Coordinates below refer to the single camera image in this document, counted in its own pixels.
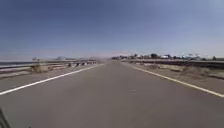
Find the white painted edge line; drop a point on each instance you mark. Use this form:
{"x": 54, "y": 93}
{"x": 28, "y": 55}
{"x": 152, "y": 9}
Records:
{"x": 46, "y": 80}

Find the dry bush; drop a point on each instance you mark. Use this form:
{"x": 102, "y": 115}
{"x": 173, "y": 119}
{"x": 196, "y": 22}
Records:
{"x": 39, "y": 68}

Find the metal guardrail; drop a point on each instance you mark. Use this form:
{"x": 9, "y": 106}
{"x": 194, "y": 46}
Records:
{"x": 186, "y": 62}
{"x": 53, "y": 63}

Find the distant buildings and trees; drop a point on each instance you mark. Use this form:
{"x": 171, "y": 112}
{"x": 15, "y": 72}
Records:
{"x": 156, "y": 56}

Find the dry dirt verge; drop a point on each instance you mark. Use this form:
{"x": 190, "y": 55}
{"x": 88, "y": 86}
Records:
{"x": 180, "y": 69}

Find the grey asphalt road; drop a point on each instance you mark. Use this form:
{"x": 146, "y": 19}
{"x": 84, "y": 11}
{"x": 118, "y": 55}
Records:
{"x": 110, "y": 96}

